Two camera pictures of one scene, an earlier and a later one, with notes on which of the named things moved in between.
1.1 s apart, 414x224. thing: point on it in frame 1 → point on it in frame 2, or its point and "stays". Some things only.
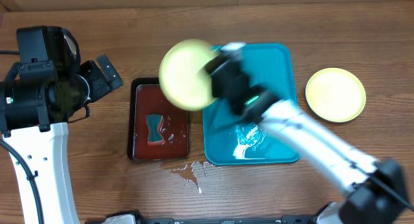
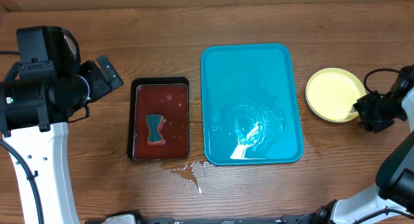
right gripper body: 215,68 → 369,111
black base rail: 287,219 stays
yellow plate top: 182,83 → 331,92
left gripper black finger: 114,78 stays
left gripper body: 88,85 stays
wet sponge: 154,122 stays
